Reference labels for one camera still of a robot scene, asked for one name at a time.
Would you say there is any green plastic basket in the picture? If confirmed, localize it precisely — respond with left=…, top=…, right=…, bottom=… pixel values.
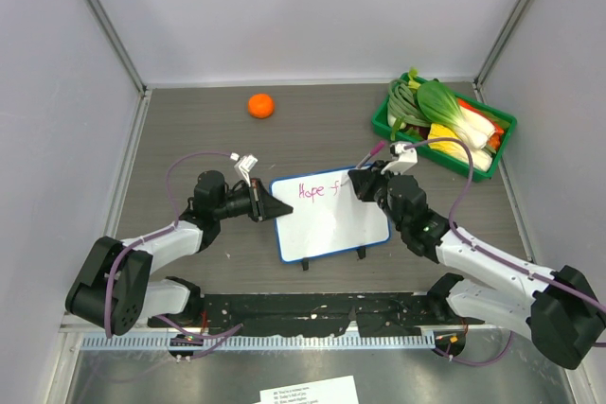
left=372, top=69, right=517, bottom=182

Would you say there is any green bok choy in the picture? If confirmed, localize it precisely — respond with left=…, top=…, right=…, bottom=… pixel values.
left=417, top=80, right=488, bottom=149

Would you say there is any white printed paper sheet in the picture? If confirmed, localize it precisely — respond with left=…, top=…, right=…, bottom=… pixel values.
left=259, top=376, right=359, bottom=404

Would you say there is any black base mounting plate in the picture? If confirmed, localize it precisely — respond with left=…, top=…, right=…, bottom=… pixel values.
left=171, top=292, right=481, bottom=338

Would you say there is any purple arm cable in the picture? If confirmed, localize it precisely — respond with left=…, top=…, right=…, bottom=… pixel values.
left=406, top=137, right=606, bottom=370
left=101, top=151, right=245, bottom=360

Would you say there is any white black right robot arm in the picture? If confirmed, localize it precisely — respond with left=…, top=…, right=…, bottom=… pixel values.
left=348, top=161, right=605, bottom=370

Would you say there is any slotted cable duct rail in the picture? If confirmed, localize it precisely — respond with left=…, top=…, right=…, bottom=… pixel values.
left=80, top=331, right=435, bottom=352

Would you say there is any yellow white napa cabbage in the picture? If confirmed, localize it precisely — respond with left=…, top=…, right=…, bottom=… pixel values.
left=428, top=123, right=492, bottom=172

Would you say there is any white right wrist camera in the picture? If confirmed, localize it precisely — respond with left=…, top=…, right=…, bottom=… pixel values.
left=381, top=141, right=418, bottom=175

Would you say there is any green long beans bundle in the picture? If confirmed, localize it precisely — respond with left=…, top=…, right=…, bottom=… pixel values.
left=387, top=79, right=431, bottom=141

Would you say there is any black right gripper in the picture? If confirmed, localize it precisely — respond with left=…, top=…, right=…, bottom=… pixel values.
left=349, top=160, right=406, bottom=232

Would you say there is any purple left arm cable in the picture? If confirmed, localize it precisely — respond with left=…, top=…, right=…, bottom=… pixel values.
left=101, top=151, right=245, bottom=360

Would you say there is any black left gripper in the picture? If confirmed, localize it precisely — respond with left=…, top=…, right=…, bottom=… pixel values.
left=213, top=178, right=290, bottom=221

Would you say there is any blue framed whiteboard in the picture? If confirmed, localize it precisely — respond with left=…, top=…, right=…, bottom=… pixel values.
left=269, top=167, right=391, bottom=263

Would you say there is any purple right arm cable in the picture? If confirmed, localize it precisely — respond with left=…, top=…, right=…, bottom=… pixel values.
left=406, top=137, right=606, bottom=370

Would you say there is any orange tangerine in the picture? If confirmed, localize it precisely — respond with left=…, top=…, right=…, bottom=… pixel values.
left=247, top=94, right=275, bottom=119

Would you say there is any white magenta marker pen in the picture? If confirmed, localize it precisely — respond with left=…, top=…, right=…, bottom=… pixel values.
left=341, top=140, right=386, bottom=185

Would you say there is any red orange pepper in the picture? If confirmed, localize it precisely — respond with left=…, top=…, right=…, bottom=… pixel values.
left=457, top=98, right=510, bottom=153

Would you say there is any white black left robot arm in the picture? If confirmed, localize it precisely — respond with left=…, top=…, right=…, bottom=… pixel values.
left=65, top=170, right=294, bottom=338

